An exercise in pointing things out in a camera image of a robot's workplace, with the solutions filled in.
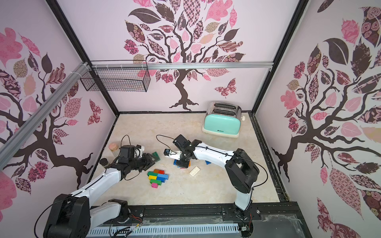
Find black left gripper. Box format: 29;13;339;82
130;153;161;172

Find dark green brick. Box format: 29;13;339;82
152;152;160;162
147;172;158;177

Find light green lego brick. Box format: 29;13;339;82
150;179;162;185

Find light blue brick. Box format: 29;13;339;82
157;174;169;180

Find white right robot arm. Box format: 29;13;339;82
164;135;269;211

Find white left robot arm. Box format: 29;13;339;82
43;153;158;238

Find white lego plate brick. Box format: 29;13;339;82
189;166;200;178

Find cork stoppered glass bottle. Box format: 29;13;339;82
108;142;120;158

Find small dark labelled bottle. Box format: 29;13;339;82
99;158;110;169

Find mint green toaster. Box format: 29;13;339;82
202;101;245;138

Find white vented base strip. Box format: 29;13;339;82
87;224;241;238

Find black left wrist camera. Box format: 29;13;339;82
117;145;144;164

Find black wire basket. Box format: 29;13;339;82
80;59;151;92

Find aluminium rail back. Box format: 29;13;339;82
91;61;274;70

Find aluminium rail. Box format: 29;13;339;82
1;62;89;169
91;61;274;70

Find black enclosure frame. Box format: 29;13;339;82
44;0;310;238

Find aluminium rail left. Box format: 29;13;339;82
1;62;89;169

